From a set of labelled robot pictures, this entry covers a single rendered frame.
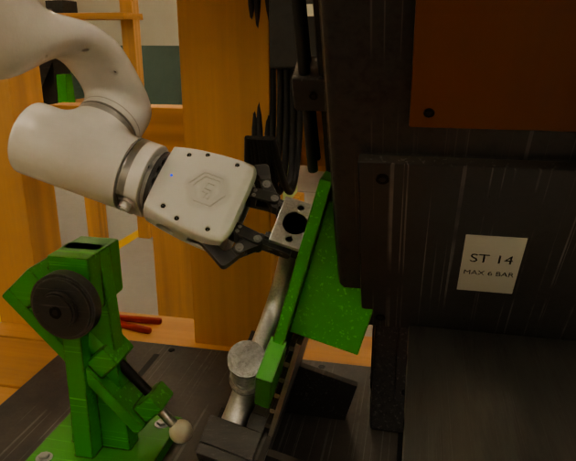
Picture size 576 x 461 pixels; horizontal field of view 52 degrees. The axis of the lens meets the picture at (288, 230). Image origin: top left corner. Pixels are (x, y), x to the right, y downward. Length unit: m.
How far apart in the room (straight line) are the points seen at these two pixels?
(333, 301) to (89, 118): 0.33
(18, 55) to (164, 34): 11.16
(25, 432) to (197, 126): 0.49
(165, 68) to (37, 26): 11.17
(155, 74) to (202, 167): 11.23
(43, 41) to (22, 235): 0.58
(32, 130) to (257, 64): 0.36
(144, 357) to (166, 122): 0.40
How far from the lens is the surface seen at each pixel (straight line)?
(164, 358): 0.99
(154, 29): 11.85
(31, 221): 1.14
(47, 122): 0.69
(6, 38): 0.60
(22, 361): 1.10
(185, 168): 0.65
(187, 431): 0.74
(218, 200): 0.63
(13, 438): 0.88
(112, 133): 0.68
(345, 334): 0.58
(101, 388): 0.73
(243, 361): 0.60
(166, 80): 11.78
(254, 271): 0.97
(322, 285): 0.56
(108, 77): 0.71
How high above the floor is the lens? 1.39
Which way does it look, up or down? 18 degrees down
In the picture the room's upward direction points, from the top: straight up
